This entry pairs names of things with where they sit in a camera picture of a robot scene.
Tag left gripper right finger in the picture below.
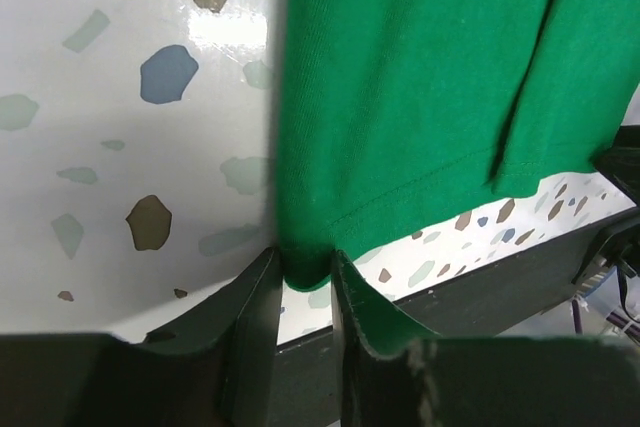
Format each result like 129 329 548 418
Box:
331 251 639 426

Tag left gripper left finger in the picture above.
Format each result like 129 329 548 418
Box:
1 248 281 426

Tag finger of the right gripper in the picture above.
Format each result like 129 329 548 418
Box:
592 125 640 197

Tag green t-shirt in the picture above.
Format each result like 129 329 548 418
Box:
273 0 640 359

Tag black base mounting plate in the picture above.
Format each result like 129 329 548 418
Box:
268 209 639 427

